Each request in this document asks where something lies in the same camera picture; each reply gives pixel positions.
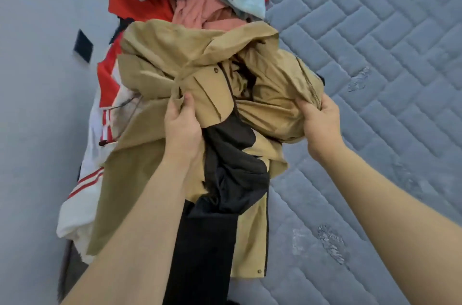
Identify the black square patch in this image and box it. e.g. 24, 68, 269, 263
74, 29, 95, 64

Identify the person's right forearm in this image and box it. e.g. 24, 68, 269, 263
316, 144, 462, 305

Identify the person's left forearm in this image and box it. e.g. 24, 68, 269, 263
61, 155, 199, 305

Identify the white jacket with red stripes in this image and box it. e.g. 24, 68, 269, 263
56, 23, 145, 259

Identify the pink pajama shirt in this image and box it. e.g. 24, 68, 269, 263
172, 0, 246, 31

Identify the grey quilted mattress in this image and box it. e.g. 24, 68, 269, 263
227, 0, 462, 305

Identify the person's right hand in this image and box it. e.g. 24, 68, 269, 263
295, 92, 346, 165

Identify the red garment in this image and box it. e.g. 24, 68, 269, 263
108, 0, 176, 24

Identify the person's left hand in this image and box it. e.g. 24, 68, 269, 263
164, 92, 206, 168

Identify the khaki and black jacket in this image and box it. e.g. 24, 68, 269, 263
87, 20, 326, 305

